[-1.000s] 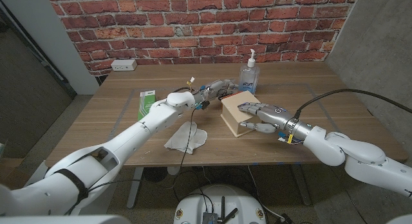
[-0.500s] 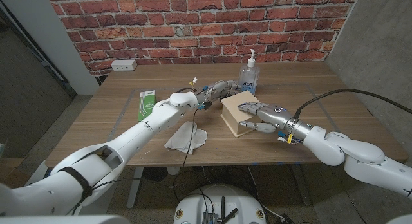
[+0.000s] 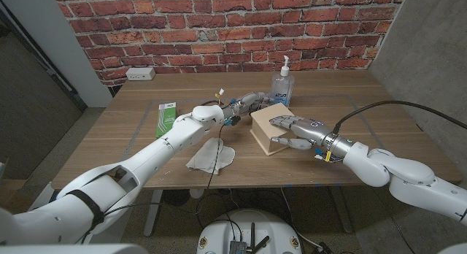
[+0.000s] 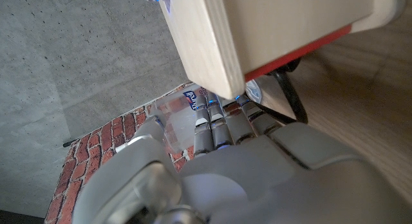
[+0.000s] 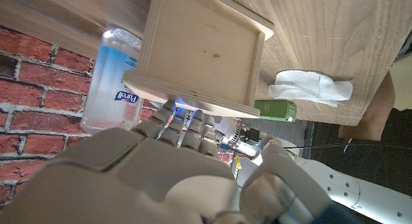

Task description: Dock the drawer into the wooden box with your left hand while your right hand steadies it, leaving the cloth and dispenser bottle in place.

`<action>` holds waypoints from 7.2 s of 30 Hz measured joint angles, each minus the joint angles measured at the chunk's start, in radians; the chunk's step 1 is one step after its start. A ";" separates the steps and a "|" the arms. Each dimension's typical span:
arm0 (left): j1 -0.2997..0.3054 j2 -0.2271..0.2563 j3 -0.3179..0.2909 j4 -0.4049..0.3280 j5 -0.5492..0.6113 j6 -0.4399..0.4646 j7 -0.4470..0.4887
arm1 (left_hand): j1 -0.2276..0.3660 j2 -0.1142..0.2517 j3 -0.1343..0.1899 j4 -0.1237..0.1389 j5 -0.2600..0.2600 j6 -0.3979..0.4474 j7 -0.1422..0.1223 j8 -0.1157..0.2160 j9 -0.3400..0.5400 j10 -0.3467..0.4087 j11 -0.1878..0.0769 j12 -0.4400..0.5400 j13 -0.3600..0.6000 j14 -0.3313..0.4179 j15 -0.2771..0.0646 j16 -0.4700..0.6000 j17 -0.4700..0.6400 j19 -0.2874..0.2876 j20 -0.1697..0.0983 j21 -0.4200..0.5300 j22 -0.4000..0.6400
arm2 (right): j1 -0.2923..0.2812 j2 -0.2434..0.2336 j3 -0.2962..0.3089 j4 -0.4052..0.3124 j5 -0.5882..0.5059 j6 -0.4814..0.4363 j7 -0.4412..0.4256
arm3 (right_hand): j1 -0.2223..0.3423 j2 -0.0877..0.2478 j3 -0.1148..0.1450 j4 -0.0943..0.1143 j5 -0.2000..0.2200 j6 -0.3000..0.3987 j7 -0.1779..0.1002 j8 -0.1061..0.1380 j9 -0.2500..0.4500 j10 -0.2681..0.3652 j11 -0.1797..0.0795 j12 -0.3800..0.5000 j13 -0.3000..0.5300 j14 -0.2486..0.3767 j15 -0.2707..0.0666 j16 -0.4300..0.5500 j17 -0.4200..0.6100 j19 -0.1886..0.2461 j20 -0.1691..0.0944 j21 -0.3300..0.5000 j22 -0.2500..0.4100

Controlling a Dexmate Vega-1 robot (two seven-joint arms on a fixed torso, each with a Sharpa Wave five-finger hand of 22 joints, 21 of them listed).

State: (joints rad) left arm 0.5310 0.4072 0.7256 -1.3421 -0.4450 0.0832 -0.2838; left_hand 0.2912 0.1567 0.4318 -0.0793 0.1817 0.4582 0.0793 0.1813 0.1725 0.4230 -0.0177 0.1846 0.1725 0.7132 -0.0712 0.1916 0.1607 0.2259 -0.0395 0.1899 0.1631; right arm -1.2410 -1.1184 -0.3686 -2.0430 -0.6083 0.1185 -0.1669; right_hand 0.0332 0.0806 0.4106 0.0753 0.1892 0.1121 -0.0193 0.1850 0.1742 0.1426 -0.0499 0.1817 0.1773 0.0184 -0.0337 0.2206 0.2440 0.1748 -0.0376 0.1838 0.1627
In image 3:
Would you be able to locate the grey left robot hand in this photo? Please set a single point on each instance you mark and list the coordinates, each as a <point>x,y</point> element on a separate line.
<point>251,102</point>

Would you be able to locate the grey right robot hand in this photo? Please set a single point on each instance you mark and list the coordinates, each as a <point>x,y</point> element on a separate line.
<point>310,131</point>

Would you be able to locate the wooden box with slot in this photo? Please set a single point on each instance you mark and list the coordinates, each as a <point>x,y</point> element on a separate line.
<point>270,130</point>

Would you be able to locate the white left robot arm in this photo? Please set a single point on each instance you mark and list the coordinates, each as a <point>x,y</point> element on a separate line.
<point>120,188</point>

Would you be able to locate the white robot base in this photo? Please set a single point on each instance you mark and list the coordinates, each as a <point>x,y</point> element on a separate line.
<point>251,225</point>

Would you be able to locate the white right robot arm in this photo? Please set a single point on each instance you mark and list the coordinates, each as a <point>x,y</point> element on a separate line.
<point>408,177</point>

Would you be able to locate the clear hand sanitizer pump bottle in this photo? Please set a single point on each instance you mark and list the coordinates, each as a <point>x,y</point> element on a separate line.
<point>282,88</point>

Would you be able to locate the white crumpled cloth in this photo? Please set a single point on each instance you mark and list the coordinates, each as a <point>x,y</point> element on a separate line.
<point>209,157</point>

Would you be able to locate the grey table leg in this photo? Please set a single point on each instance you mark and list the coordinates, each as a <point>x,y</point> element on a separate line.
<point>341,210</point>

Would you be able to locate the green and white card packet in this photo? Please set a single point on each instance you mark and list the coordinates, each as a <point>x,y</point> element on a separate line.
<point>166,119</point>

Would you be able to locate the white power strip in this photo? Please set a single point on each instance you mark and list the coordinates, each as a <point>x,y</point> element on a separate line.
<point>140,73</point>

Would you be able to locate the grey radio module with antennas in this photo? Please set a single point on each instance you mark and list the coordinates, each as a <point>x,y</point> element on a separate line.
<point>237,247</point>

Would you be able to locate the white table leg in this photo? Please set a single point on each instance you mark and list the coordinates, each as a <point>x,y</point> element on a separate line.
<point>153,212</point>

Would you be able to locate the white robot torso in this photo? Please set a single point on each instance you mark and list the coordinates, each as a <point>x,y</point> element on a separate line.
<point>73,249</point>

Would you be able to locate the brick wall print backdrop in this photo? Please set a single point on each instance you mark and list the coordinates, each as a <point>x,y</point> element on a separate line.
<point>233,27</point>

